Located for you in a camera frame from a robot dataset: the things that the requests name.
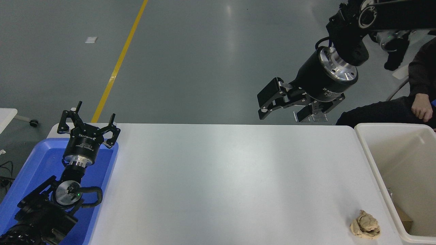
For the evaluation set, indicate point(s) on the tan paper ball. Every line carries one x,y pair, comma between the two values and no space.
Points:
365,225

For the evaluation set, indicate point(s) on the blue plastic tray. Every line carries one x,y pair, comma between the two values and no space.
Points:
41,160

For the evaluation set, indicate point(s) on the person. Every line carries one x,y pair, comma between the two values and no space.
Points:
374,114

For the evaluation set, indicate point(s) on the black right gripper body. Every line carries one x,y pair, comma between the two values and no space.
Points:
311,76

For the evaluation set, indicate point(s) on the metal floor plate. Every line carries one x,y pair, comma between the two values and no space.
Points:
296,119
321,119

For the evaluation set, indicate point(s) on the white chair with metal leg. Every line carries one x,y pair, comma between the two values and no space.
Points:
401,72

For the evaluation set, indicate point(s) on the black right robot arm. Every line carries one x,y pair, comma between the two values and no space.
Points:
347,37

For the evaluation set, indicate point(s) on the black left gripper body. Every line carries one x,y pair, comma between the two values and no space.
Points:
83,144

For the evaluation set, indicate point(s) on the white side table with caster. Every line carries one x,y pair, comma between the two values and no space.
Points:
6,117

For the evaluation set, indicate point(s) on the person's hand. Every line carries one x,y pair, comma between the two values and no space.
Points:
422,107

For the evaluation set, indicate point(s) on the large pale plastic bin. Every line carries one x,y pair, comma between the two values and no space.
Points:
408,163

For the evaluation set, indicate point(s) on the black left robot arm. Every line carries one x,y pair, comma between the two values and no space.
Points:
37,211

